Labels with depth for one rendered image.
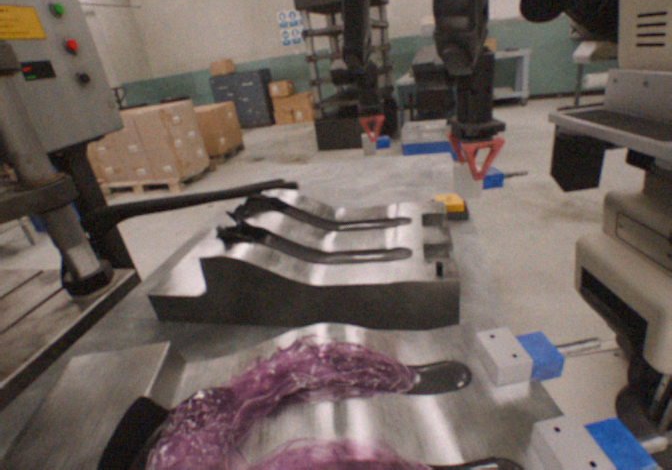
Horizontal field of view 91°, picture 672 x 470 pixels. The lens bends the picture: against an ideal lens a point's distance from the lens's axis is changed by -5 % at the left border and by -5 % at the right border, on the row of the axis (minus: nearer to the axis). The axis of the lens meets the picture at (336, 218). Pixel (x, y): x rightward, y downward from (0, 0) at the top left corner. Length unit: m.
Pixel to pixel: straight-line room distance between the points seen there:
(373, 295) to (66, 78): 0.91
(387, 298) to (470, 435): 0.21
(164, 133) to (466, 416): 4.16
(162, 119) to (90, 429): 4.01
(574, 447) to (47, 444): 0.44
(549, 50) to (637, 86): 6.49
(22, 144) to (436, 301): 0.77
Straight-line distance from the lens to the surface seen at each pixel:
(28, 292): 1.09
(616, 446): 0.39
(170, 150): 4.36
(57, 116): 1.07
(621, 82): 0.71
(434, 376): 0.42
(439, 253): 0.57
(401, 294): 0.50
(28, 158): 0.85
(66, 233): 0.88
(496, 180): 0.68
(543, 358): 0.43
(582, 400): 1.20
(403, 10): 7.08
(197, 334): 0.63
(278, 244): 0.58
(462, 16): 0.52
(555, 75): 7.22
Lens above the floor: 1.18
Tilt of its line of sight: 25 degrees down
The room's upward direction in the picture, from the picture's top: 9 degrees counter-clockwise
